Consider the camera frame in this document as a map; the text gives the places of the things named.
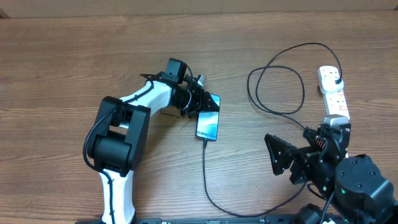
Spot white charger plug adapter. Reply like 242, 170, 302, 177
320, 78, 344, 94

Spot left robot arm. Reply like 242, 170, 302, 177
83, 58, 221, 223

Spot blue Samsung Galaxy smartphone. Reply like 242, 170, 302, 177
195, 111, 220, 141

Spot black USB charging cable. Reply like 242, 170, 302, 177
201, 42, 343, 218

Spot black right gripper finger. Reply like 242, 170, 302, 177
302, 126, 325, 149
264, 134, 297, 175

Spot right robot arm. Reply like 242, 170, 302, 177
264, 123, 397, 223

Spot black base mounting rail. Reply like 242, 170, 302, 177
74, 213, 352, 224

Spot white power strip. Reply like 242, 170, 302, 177
317, 65, 350, 119

